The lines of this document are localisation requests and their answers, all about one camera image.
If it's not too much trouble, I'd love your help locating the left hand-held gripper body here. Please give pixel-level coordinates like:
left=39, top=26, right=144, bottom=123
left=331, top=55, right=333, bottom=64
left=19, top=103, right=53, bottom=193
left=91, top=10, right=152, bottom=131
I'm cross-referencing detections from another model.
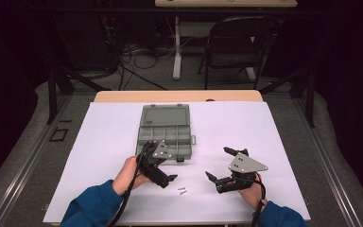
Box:
left=137, top=140, right=173, bottom=189

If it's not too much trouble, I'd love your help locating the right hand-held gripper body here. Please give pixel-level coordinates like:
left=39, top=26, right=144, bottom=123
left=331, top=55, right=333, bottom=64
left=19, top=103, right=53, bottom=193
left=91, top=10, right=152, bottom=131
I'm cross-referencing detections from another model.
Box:
left=216, top=148, right=268, bottom=194

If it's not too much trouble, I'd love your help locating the grey plastic compartment box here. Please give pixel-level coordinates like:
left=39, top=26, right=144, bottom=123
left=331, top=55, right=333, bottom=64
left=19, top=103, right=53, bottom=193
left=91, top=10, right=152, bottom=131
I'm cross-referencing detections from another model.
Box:
left=135, top=103, right=197, bottom=164

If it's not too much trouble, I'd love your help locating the person's right hand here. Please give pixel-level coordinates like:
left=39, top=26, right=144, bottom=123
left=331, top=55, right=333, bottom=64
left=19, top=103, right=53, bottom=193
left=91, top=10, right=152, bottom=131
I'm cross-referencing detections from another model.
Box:
left=237, top=174, right=268, bottom=210

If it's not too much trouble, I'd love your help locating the person's left hand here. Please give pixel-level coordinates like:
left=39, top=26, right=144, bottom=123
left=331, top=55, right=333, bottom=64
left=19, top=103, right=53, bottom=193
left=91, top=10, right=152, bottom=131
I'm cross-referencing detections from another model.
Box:
left=112, top=155, right=152, bottom=197

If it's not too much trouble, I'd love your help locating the white table sheet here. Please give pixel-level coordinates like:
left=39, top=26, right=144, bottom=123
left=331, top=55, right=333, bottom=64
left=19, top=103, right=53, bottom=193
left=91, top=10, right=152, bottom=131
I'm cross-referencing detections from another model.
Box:
left=43, top=100, right=312, bottom=225

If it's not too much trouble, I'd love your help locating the black metal stand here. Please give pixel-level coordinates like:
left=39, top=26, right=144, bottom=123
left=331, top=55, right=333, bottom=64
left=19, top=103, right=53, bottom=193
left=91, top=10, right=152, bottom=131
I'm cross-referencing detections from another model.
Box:
left=259, top=67, right=316, bottom=129
left=45, top=62, right=112, bottom=126

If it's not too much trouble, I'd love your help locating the black folding chair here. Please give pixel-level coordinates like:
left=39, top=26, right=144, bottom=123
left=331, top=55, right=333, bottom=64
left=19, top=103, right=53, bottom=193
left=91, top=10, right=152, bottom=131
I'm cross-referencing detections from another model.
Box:
left=198, top=15, right=280, bottom=91

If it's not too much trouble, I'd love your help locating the black tape square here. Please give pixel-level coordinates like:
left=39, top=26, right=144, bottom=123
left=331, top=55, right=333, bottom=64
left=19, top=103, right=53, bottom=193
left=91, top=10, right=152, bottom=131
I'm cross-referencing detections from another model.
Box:
left=49, top=127, right=70, bottom=143

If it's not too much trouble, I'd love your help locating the white-legged desk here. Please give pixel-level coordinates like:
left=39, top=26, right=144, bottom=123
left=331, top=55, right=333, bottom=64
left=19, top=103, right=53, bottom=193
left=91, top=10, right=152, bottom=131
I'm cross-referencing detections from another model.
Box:
left=154, top=0, right=299, bottom=82

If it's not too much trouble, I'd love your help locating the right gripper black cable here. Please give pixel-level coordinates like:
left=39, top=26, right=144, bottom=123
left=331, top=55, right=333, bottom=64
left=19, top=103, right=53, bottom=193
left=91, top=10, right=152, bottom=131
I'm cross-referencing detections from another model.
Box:
left=251, top=179, right=268, bottom=227

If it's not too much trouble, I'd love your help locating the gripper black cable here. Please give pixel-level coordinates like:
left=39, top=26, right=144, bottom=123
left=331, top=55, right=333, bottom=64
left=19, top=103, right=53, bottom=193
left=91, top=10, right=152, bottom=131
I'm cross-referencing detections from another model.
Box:
left=108, top=148, right=146, bottom=227
left=251, top=179, right=268, bottom=227

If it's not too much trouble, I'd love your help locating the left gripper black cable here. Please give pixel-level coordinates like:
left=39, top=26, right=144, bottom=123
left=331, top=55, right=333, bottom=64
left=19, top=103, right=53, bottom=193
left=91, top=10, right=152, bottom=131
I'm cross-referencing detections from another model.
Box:
left=108, top=148, right=146, bottom=227

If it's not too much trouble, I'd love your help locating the grey metal floor rail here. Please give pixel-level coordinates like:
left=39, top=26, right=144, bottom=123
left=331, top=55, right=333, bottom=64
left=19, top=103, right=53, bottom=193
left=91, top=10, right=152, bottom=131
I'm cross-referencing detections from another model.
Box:
left=291, top=94, right=363, bottom=227
left=0, top=94, right=74, bottom=227

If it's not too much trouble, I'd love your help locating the tangle of floor cables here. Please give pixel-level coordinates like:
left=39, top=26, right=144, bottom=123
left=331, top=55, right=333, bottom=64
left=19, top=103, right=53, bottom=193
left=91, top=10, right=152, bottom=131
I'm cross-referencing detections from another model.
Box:
left=107, top=15, right=178, bottom=91

